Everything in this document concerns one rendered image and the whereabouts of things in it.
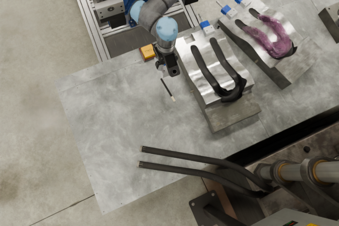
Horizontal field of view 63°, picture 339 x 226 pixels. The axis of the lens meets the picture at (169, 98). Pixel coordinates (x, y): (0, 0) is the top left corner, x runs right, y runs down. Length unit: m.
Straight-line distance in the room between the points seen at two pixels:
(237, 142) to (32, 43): 1.88
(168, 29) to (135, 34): 1.25
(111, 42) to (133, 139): 1.03
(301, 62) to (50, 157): 1.81
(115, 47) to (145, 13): 1.17
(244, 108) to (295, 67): 0.33
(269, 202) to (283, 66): 0.66
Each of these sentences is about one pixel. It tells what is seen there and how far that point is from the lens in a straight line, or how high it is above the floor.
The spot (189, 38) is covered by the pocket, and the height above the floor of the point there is 0.86.
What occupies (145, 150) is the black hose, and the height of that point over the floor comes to 0.83.
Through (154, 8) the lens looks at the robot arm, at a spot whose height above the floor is 1.28.
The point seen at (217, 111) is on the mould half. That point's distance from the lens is 1.37.
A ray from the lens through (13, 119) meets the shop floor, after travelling 2.46.
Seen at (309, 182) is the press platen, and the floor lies 1.28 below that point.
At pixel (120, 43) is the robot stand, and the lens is 2.20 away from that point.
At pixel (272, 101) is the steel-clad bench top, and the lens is 1.53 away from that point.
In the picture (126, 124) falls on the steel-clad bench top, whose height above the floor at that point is 0.80.
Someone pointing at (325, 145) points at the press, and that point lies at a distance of 1.63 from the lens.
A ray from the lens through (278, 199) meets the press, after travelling 1.50.
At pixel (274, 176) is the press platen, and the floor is 1.04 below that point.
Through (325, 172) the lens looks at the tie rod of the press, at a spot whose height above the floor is 1.35.
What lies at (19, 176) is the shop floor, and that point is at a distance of 2.38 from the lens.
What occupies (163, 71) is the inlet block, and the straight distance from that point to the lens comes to 1.29.
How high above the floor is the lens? 2.16
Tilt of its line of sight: 75 degrees down
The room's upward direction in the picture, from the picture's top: 11 degrees clockwise
